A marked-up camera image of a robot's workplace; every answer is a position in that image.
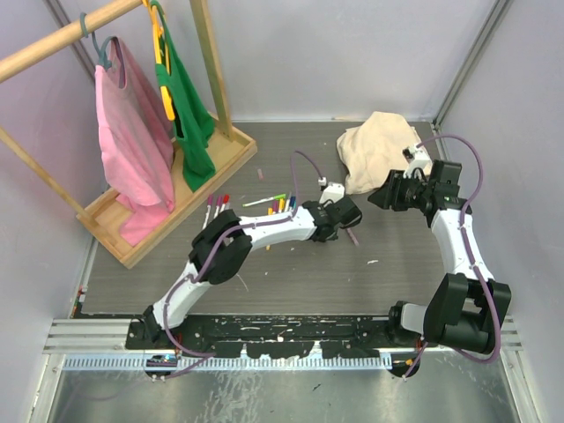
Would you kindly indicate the red cap marker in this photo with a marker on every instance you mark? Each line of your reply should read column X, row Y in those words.
column 224, row 203

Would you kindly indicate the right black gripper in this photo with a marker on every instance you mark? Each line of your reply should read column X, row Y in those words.
column 389, row 196

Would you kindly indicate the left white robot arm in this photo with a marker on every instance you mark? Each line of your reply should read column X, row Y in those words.
column 219, row 251

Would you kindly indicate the slotted cable duct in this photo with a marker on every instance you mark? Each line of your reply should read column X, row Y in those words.
column 165, row 362

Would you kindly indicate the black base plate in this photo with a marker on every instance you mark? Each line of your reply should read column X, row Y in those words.
column 276, row 336

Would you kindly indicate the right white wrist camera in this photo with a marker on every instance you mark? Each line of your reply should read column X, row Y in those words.
column 416, row 157

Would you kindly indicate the green shirt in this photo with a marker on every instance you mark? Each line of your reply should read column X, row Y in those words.
column 193, row 125

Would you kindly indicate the pink shirt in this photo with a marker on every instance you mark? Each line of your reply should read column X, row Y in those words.
column 135, row 142

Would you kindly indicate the pink pen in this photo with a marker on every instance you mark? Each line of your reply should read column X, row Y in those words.
column 352, row 237

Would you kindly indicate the grey cap marker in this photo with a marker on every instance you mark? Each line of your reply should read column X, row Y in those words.
column 288, row 198

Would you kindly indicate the yellow clothes hanger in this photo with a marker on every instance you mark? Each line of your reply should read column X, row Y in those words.
column 161, row 54

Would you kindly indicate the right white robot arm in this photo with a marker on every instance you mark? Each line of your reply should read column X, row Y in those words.
column 468, row 308

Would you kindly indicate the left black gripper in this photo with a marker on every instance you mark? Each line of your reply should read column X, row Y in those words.
column 334, row 236

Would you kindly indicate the wooden clothes rack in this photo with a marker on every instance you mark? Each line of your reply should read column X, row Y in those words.
column 229, row 148

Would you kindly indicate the beige cloth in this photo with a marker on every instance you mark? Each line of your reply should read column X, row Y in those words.
column 370, row 151

